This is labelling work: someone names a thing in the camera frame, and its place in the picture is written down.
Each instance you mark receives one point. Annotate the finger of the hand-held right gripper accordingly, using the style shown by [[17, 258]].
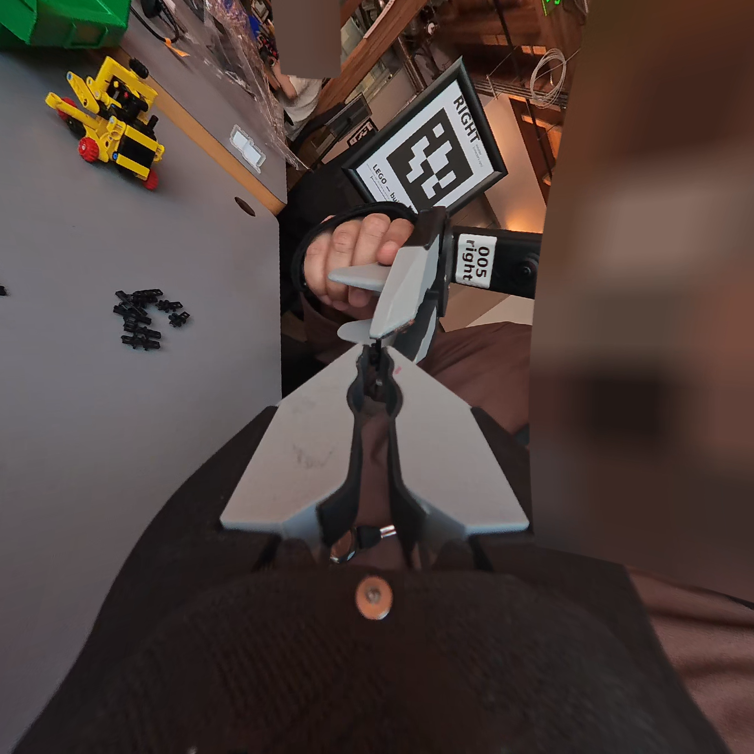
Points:
[[406, 288], [425, 336]]

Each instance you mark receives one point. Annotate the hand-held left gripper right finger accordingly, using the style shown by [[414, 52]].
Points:
[[459, 465]]

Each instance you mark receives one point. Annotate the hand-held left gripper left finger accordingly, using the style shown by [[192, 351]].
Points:
[[283, 465]]

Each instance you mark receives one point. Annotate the small black lego pin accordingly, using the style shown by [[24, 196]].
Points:
[[374, 360]]

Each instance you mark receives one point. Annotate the person's right forearm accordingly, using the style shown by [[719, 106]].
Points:
[[483, 365]]

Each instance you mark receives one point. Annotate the pile of black lego pins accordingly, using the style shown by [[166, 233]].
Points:
[[138, 321]]

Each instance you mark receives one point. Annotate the yellow lego vehicle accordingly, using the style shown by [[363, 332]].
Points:
[[115, 121]]

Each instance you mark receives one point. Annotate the person's right hand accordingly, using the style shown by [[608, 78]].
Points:
[[341, 250]]

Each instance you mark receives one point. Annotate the black badge reel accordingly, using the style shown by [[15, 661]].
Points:
[[347, 543]]

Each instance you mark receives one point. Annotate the black white marker sign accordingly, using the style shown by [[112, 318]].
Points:
[[361, 133]]

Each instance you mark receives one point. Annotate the small white plastic container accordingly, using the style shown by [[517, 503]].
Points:
[[247, 147]]

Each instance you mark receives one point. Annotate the clear plastic wrap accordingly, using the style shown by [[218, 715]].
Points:
[[259, 70]]

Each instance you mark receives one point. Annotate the green plastic bin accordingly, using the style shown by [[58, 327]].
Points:
[[59, 20]]

